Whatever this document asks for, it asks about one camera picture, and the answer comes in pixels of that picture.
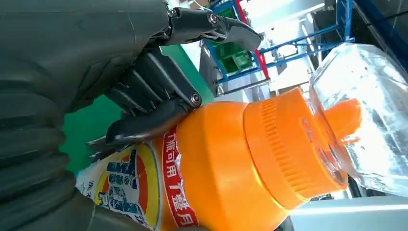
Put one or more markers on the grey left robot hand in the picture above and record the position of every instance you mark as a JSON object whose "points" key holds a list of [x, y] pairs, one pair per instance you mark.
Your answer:
{"points": [[79, 41]]}

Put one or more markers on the orange drink bottle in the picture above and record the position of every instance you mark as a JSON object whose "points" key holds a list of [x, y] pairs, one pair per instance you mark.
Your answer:
{"points": [[223, 165]]}

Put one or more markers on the grey ribbed left robot arm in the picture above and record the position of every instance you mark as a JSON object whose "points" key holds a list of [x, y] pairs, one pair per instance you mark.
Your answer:
{"points": [[28, 153]]}

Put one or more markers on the green table mat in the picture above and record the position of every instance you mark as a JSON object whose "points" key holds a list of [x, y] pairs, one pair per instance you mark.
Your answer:
{"points": [[86, 127]]}

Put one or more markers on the green crate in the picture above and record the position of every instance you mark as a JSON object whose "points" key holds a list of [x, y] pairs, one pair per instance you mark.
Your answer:
{"points": [[234, 57]]}

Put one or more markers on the red metal bar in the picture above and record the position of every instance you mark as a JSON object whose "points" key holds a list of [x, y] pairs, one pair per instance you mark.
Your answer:
{"points": [[259, 60]]}

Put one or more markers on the clear plastic container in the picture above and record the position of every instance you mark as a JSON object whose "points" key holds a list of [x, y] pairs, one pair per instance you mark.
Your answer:
{"points": [[376, 121]]}

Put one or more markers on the blue metal frame rack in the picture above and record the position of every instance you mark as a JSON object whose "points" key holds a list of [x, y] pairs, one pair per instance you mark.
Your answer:
{"points": [[296, 44]]}

